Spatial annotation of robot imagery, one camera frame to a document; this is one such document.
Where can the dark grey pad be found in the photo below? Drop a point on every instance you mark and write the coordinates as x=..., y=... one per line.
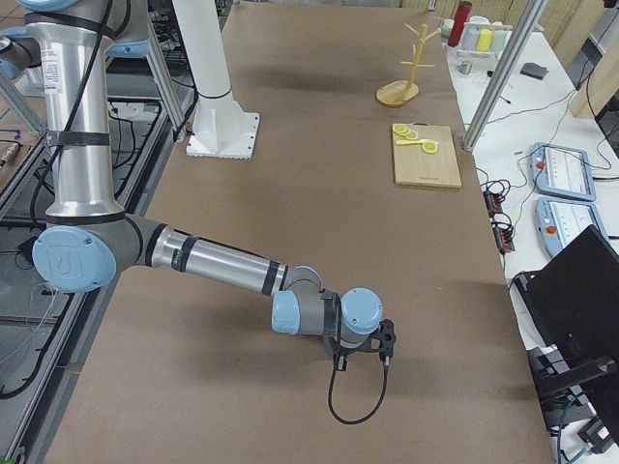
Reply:
x=534, y=70

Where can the black laptop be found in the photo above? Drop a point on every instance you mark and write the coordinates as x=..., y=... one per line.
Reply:
x=573, y=299

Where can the wooden cup storage rack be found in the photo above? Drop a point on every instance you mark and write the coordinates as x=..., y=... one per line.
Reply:
x=399, y=92

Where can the lemon slice by knife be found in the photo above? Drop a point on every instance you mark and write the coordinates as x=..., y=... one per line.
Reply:
x=429, y=146

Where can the lower teach pendant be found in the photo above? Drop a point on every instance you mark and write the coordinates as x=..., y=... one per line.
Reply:
x=561, y=220

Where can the teach pendant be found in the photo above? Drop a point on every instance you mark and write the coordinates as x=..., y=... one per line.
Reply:
x=562, y=171
x=561, y=220

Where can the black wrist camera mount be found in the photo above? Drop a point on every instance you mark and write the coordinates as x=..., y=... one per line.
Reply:
x=382, y=341

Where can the brown table mat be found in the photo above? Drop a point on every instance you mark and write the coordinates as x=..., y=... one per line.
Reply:
x=187, y=370

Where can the wooden cutting board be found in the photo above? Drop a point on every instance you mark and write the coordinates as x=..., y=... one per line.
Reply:
x=414, y=167

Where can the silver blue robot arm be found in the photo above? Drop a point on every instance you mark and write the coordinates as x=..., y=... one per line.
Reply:
x=19, y=52
x=89, y=237

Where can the yellow plastic knife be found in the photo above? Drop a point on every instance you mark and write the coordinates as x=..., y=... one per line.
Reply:
x=410, y=142

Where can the white cup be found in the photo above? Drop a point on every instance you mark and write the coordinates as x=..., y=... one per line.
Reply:
x=446, y=27

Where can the upper teach pendant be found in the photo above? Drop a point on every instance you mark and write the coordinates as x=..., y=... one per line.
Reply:
x=562, y=171

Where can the aluminium frame post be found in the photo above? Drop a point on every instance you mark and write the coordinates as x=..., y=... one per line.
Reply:
x=514, y=47

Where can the black power strip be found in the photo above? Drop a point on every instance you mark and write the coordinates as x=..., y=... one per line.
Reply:
x=501, y=224

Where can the small metal cup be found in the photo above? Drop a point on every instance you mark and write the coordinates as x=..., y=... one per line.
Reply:
x=465, y=67

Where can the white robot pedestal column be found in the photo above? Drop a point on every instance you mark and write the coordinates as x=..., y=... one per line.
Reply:
x=220, y=127

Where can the yellow cup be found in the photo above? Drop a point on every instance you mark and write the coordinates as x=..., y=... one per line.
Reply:
x=484, y=40

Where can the red bottle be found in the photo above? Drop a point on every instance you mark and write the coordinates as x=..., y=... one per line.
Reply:
x=462, y=13

